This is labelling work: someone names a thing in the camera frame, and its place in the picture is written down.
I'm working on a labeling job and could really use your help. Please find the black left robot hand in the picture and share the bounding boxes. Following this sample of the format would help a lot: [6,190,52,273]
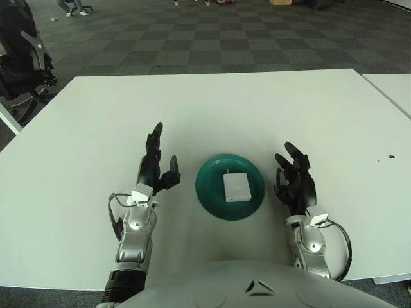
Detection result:
[137,121,182,196]

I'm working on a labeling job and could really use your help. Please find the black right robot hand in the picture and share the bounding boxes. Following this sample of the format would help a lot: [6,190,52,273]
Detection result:
[272,141,319,216]

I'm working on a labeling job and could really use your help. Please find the white charger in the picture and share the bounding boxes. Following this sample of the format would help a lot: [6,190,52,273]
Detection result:
[223,170,252,203]

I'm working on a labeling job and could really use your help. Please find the green plate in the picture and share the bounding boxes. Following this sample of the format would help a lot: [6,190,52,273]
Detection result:
[195,153,267,221]

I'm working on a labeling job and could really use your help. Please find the grey robot torso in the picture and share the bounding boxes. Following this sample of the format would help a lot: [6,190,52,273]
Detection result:
[99,259,399,308]

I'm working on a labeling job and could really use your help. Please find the white neighbouring table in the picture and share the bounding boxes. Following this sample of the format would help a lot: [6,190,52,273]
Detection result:
[362,73,411,118]

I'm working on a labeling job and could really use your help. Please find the white side desk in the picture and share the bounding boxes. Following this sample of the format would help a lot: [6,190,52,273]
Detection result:
[0,102,24,137]

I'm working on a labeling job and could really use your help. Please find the black office chair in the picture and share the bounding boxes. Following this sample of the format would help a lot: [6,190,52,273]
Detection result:
[0,0,58,128]

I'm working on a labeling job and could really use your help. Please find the person legs with white shoes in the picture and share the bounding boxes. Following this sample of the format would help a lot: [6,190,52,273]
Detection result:
[56,0,94,17]

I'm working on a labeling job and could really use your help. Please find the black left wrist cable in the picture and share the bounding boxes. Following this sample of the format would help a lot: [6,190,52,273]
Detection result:
[107,192,134,241]

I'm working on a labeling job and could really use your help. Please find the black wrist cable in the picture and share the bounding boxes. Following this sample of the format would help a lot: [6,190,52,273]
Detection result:
[107,192,134,241]
[324,219,353,282]

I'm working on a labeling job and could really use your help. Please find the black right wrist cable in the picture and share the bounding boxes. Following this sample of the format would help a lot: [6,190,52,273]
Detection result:
[324,219,353,282]

